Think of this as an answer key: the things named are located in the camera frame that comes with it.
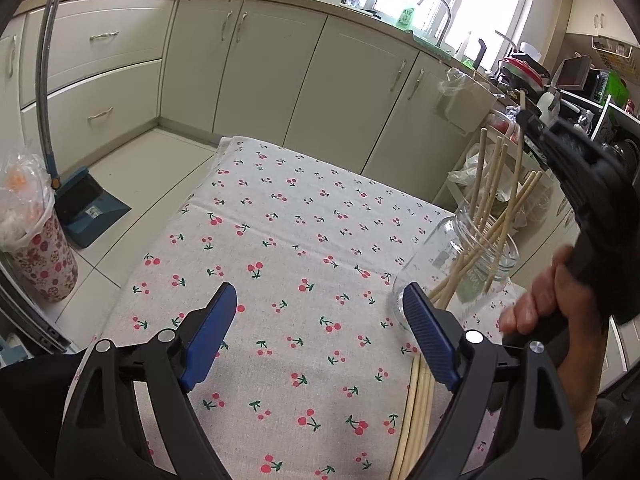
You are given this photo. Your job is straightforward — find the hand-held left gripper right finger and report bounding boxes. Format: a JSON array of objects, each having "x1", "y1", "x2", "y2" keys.
[{"x1": 404, "y1": 282, "x2": 583, "y2": 480}]

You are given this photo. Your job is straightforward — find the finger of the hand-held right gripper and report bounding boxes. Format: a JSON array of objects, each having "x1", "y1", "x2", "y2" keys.
[{"x1": 515, "y1": 109, "x2": 556, "y2": 171}]

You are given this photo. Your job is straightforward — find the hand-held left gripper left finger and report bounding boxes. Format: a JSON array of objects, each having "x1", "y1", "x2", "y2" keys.
[{"x1": 54, "y1": 282, "x2": 238, "y2": 480}]

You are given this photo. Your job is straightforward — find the bunch of wooden chopsticks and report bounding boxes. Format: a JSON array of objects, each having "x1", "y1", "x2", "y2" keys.
[{"x1": 390, "y1": 127, "x2": 543, "y2": 480}]

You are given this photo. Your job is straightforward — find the clear glass jar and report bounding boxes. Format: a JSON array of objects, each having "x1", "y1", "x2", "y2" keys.
[{"x1": 392, "y1": 202, "x2": 521, "y2": 333}]

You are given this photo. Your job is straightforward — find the person's right forearm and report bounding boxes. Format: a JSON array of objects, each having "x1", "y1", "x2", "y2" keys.
[{"x1": 555, "y1": 330, "x2": 618, "y2": 461}]

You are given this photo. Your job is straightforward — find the person's right hand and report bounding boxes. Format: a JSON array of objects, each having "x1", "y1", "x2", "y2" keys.
[{"x1": 500, "y1": 246, "x2": 608, "y2": 356}]

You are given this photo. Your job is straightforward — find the dish rack with dishes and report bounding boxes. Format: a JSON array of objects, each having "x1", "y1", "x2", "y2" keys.
[{"x1": 495, "y1": 30, "x2": 551, "y2": 101}]

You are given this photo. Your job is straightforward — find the small toaster oven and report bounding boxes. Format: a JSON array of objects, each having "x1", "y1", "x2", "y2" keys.
[{"x1": 552, "y1": 54, "x2": 593, "y2": 92}]

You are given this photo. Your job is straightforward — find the white plastic bag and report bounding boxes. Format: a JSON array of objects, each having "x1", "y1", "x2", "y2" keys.
[{"x1": 447, "y1": 147, "x2": 501, "y2": 191}]

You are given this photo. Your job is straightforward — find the clear plastic bag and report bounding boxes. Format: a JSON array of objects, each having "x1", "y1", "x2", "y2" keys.
[{"x1": 435, "y1": 67, "x2": 496, "y2": 133}]

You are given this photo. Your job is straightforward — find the green box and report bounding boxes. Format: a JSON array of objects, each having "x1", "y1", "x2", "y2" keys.
[{"x1": 592, "y1": 70, "x2": 630, "y2": 106}]

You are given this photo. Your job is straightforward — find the cherry print tablecloth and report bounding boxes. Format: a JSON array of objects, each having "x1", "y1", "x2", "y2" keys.
[{"x1": 97, "y1": 135, "x2": 531, "y2": 480}]

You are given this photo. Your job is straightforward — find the chrome kitchen faucet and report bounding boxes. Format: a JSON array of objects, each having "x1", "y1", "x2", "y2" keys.
[{"x1": 417, "y1": 0, "x2": 453, "y2": 46}]

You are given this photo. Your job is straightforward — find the kitchen window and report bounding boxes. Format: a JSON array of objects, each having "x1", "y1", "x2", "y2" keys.
[{"x1": 350, "y1": 0, "x2": 531, "y2": 66}]

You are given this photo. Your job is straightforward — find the blue dustpan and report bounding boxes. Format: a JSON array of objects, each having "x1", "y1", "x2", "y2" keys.
[{"x1": 52, "y1": 167, "x2": 132, "y2": 248}]

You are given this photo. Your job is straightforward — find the floral trash bin with bag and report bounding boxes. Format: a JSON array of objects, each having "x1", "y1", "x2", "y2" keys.
[{"x1": 0, "y1": 152, "x2": 80, "y2": 303}]

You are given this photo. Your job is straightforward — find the cream kitchen door cabinets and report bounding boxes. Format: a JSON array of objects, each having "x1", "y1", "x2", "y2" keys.
[{"x1": 160, "y1": 0, "x2": 501, "y2": 201}]

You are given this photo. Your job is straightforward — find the cream kitchen drawer unit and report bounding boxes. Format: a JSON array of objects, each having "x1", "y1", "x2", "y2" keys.
[{"x1": 0, "y1": 0, "x2": 178, "y2": 161}]

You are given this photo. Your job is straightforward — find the cream wall cabinet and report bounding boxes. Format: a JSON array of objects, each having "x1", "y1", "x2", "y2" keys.
[{"x1": 565, "y1": 0, "x2": 640, "y2": 48}]

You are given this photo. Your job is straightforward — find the grey long-handled broom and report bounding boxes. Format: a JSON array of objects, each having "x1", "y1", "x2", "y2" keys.
[{"x1": 35, "y1": 0, "x2": 68, "y2": 186}]

